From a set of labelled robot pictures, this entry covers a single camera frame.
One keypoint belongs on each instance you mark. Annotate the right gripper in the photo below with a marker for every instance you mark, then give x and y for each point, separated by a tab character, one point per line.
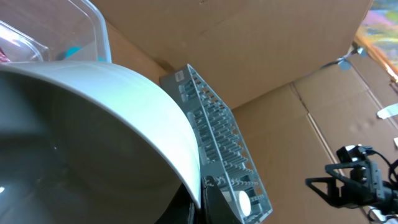
368	185

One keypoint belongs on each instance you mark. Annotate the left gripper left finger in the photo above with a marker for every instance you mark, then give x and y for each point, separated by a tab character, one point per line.
181	209

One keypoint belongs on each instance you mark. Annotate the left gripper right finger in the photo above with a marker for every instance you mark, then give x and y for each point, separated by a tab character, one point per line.
214	207

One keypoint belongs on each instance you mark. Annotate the grey bowl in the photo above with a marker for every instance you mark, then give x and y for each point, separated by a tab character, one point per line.
91	142

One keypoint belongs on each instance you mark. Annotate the red snack wrapper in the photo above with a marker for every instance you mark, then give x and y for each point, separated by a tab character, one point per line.
3	57

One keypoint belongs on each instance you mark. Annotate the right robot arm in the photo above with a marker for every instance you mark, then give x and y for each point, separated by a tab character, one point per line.
388	207

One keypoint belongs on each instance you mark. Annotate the grey dish rack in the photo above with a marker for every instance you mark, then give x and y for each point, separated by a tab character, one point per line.
222	151

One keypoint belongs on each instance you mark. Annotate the teal serving tray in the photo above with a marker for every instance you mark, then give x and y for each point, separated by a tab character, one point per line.
86	53

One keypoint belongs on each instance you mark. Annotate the clear plastic bin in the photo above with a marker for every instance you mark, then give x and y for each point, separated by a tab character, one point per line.
43	30

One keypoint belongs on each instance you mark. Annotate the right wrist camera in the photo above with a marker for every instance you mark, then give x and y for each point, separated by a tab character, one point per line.
353	153

